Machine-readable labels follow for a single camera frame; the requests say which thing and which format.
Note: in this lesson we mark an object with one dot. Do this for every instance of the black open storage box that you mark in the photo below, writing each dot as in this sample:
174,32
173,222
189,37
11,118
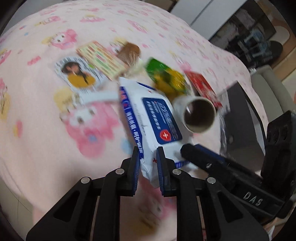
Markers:
242,133

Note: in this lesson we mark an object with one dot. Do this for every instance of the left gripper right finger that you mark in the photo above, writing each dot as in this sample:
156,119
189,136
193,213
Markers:
165,168

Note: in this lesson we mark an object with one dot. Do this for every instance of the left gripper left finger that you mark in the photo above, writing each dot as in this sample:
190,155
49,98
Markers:
132,172

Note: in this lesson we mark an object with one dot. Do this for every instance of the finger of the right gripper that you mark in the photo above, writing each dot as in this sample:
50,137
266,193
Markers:
214,155
200,159

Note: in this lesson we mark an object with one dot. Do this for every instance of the red printed packet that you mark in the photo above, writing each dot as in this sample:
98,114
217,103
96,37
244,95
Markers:
203,88

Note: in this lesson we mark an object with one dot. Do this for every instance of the white blue wet wipes pack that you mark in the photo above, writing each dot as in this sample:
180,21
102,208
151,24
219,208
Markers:
153,123

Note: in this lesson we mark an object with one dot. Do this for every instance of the white lint roller refill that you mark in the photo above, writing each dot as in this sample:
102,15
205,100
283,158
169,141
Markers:
197,114

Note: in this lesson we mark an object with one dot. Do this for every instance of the girl illustration sachet packet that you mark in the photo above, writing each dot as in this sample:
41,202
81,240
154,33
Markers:
81,76

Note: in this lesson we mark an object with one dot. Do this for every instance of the brown wooden comb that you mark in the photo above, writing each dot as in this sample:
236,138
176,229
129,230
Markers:
129,54

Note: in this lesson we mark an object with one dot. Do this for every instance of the green yellow snack wrapper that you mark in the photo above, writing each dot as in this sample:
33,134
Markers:
170,82

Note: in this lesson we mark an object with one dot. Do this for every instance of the orange green printed card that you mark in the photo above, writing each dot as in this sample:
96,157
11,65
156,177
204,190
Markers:
102,59

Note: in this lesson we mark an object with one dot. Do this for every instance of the pink cartoon print blanket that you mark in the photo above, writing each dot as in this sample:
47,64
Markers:
41,159

